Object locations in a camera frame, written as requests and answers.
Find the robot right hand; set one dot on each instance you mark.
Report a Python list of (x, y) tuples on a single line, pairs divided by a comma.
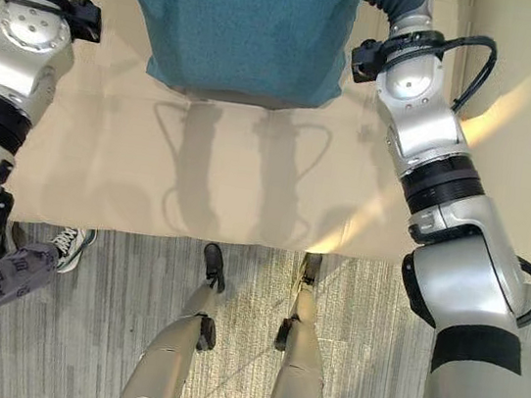
[(410, 12)]

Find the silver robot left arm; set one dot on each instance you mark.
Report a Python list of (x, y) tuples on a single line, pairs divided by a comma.
[(16, 55)]

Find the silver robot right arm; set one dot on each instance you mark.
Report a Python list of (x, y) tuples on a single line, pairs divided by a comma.
[(466, 247)]

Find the person's white shoe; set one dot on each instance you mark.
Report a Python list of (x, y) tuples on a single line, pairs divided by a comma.
[(72, 247)]

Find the dark robot left foot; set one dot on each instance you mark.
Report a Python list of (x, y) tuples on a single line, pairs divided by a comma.
[(214, 263)]

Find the person's leg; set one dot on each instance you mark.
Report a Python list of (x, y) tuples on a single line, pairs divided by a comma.
[(2, 278)]

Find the silver robot right leg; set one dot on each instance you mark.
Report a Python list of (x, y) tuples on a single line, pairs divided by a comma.
[(299, 362)]

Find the silver robot leg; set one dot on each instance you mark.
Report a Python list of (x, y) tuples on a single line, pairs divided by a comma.
[(164, 358), (299, 362)]

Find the silver robot left leg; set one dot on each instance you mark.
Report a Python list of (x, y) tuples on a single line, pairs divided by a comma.
[(164, 358)]

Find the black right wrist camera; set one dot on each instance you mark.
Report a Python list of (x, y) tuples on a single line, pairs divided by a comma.
[(365, 60)]

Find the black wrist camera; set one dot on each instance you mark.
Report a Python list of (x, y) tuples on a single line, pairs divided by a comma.
[(87, 19), (365, 60)]

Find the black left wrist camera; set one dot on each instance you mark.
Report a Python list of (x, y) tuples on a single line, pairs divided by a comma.
[(87, 19)]

